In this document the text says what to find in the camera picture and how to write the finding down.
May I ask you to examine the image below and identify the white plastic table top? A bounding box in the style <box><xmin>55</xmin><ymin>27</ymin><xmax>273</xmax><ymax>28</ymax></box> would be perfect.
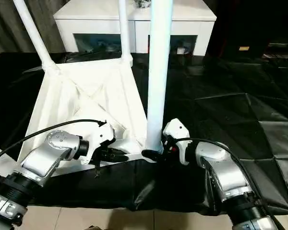
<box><xmin>18</xmin><ymin>56</ymin><xmax>164</xmax><ymax>178</ymax></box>

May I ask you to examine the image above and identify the black mat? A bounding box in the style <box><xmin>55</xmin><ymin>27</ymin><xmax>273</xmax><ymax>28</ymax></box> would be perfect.
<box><xmin>0</xmin><ymin>51</ymin><xmax>288</xmax><ymax>214</ymax></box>

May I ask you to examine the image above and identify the white cabinet with glass doors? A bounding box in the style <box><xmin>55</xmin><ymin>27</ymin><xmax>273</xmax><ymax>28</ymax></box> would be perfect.
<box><xmin>53</xmin><ymin>0</ymin><xmax>218</xmax><ymax>56</ymax></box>

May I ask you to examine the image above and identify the grey curtain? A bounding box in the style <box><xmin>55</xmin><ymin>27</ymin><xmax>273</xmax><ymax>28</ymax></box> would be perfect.
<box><xmin>0</xmin><ymin>0</ymin><xmax>68</xmax><ymax>60</ymax></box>

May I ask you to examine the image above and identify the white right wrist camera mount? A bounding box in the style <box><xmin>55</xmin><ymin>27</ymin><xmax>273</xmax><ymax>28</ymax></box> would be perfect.
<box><xmin>162</xmin><ymin>118</ymin><xmax>192</xmax><ymax>166</ymax></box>

